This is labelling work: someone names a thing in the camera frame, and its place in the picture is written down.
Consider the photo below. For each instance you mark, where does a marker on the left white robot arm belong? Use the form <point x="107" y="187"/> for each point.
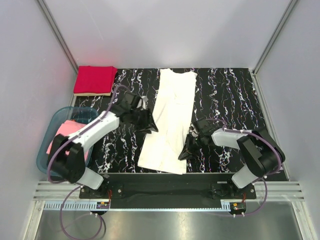
<point x="67" y="153"/>

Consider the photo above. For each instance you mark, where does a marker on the right aluminium frame post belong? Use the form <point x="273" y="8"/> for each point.
<point x="277" y="31"/>

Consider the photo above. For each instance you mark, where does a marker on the white t shirt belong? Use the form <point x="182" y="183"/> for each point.
<point x="172" y="114"/>

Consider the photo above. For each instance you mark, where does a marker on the teal plastic basket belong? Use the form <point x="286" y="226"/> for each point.
<point x="83" y="115"/>

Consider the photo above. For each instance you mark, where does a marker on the left aluminium frame post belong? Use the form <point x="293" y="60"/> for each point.
<point x="57" y="33"/>

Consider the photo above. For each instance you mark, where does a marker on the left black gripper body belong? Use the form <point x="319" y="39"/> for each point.
<point x="140" y="118"/>

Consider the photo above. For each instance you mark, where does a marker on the black marble pattern mat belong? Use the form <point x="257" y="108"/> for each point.
<point x="221" y="93"/>

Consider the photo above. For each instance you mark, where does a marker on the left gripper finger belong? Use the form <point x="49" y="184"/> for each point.
<point x="146" y="130"/>
<point x="151" y="125"/>

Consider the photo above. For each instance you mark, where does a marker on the pink t shirt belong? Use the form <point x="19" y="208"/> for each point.
<point x="67" y="128"/>

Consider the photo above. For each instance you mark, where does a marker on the folded beige t shirt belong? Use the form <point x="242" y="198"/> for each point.
<point x="89" y="94"/>

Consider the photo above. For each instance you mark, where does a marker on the aluminium frame post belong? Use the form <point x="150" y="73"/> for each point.
<point x="57" y="33"/>
<point x="277" y="31"/>

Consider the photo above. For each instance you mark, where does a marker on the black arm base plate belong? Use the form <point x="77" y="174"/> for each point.
<point x="197" y="188"/>

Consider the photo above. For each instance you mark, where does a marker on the grey slotted cable duct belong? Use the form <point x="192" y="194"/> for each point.
<point x="139" y="206"/>

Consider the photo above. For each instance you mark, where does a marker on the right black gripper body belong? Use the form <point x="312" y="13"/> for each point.
<point x="196" y="143"/>

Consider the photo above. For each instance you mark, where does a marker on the folded red t shirt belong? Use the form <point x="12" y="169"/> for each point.
<point x="95" y="79"/>

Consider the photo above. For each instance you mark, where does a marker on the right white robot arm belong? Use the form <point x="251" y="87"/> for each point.
<point x="262" y="155"/>

